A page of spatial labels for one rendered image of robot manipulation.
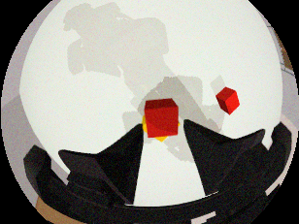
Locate yellow cube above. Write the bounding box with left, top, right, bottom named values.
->
left=142, top=115, right=168, bottom=142

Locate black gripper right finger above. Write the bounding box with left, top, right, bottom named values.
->
left=183, top=119, right=265, bottom=195

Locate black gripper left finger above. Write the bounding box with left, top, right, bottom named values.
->
left=58, top=123, right=145, bottom=206

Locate red cube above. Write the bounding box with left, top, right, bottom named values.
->
left=145, top=99, right=180, bottom=138
left=216, top=87, right=240, bottom=115

